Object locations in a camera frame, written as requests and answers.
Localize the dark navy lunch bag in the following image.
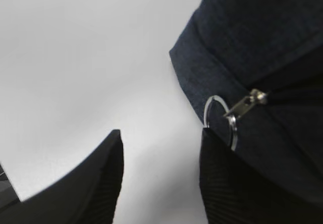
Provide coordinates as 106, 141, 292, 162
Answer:
170, 0, 322, 206

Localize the metal zipper pull ring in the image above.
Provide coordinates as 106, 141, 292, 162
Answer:
203, 95, 239, 151

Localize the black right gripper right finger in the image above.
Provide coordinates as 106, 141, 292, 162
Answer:
199, 128, 322, 223

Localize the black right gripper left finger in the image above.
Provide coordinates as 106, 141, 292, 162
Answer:
1, 130, 124, 223

